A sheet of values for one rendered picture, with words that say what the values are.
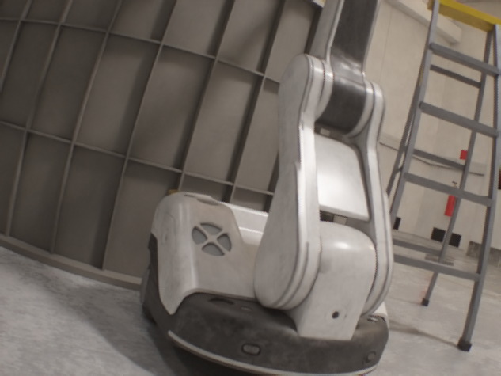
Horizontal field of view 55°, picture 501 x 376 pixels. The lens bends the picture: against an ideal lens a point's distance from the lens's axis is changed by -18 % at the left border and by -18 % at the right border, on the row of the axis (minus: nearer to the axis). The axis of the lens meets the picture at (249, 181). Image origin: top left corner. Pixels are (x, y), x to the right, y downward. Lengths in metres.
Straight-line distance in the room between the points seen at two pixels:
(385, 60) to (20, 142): 8.66
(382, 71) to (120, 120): 8.39
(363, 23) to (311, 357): 0.79
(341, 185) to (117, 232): 0.86
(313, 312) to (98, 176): 0.94
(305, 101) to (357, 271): 0.37
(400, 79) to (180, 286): 9.28
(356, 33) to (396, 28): 8.95
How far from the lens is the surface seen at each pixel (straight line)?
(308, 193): 1.10
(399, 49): 10.27
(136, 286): 1.76
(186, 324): 1.11
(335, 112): 1.24
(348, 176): 1.21
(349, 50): 1.32
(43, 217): 1.82
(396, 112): 10.12
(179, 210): 1.27
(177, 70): 1.81
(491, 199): 2.21
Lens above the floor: 0.46
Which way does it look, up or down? 1 degrees down
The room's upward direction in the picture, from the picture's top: 15 degrees clockwise
